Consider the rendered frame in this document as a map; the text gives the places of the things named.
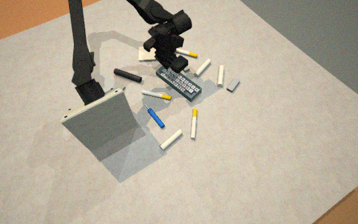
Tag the black cylinder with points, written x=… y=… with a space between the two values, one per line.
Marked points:
x=127 y=75

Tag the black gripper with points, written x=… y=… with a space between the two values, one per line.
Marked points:
x=164 y=54

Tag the grey keyboard with white letter keys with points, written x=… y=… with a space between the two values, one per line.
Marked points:
x=178 y=81

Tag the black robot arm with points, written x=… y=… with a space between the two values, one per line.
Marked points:
x=152 y=13

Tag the blue stylus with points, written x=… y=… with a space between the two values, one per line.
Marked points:
x=155 y=117

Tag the cream sticky note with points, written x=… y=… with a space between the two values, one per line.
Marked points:
x=145 y=56

